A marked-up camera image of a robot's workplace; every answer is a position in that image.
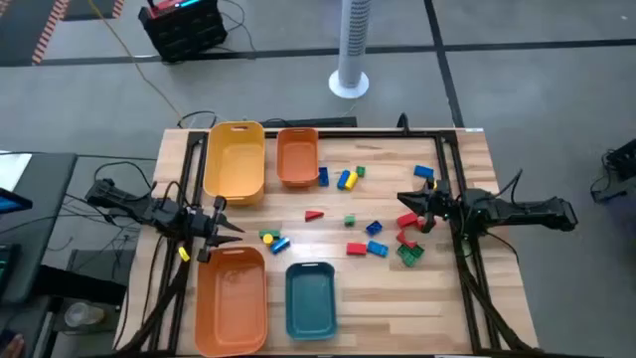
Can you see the white fan pedestal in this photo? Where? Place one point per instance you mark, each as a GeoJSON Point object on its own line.
{"type": "Point", "coordinates": [354, 45]}

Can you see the red arch block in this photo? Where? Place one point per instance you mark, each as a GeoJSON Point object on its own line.
{"type": "Point", "coordinates": [405, 241]}

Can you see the black desk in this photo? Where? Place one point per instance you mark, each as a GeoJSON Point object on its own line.
{"type": "Point", "coordinates": [40, 224]}

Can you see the large orange plastic bin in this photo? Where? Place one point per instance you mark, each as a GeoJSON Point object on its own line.
{"type": "Point", "coordinates": [231, 303]}

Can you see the long blue stud block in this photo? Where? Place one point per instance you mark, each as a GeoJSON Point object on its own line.
{"type": "Point", "coordinates": [323, 176]}

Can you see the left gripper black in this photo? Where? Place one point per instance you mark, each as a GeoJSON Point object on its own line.
{"type": "Point", "coordinates": [204, 224]}

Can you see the red triangle block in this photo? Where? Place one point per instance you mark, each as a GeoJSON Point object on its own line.
{"type": "Point", "coordinates": [313, 216]}

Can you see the black hazard-striped mat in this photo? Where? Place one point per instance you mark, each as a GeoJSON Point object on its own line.
{"type": "Point", "coordinates": [20, 30]}
{"type": "Point", "coordinates": [89, 9]}

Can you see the red device with light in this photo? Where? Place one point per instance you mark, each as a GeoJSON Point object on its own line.
{"type": "Point", "coordinates": [164, 7]}

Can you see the red stud block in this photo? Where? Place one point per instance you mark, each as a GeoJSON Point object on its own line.
{"type": "Point", "coordinates": [407, 220]}

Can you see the small green stud block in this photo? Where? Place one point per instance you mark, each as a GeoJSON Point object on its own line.
{"type": "Point", "coordinates": [350, 220]}
{"type": "Point", "coordinates": [360, 171]}

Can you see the teal plastic bin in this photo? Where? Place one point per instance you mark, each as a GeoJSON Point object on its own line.
{"type": "Point", "coordinates": [310, 303]}

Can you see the clear plastic cup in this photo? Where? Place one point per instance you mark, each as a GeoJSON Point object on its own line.
{"type": "Point", "coordinates": [82, 314]}

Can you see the black power strip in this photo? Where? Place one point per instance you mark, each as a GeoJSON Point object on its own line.
{"type": "Point", "coordinates": [323, 122]}

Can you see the small orange plastic bin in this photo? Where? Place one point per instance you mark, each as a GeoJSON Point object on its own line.
{"type": "Point", "coordinates": [298, 159]}

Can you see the small blue stud block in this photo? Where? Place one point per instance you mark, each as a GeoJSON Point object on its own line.
{"type": "Point", "coordinates": [373, 228]}

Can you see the large yellow plastic bin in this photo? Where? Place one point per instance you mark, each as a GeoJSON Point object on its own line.
{"type": "Point", "coordinates": [233, 169]}

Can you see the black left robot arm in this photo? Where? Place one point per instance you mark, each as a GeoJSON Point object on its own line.
{"type": "Point", "coordinates": [124, 201]}

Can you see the person's hand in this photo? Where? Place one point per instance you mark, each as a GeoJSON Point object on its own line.
{"type": "Point", "coordinates": [12, 347]}

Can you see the red rounded block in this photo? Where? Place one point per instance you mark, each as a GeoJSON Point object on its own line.
{"type": "Point", "coordinates": [421, 225]}

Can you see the computer monitor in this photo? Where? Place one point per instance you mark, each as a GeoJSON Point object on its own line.
{"type": "Point", "coordinates": [12, 203]}

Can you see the long green stud block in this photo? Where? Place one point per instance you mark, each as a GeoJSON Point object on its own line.
{"type": "Point", "coordinates": [269, 232]}

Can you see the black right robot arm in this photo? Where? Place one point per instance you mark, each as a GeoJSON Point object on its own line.
{"type": "Point", "coordinates": [522, 211]}

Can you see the black plastic crate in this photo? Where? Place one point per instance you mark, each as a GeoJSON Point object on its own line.
{"type": "Point", "coordinates": [184, 35]}

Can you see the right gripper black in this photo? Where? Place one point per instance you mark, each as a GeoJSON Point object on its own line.
{"type": "Point", "coordinates": [439, 206]}

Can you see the white paper sheet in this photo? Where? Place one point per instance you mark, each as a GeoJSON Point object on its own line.
{"type": "Point", "coordinates": [12, 171]}

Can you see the black floor equipment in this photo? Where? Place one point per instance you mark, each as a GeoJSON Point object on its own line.
{"type": "Point", "coordinates": [621, 174]}

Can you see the blue cylinder block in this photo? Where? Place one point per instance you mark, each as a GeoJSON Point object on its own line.
{"type": "Point", "coordinates": [343, 179]}

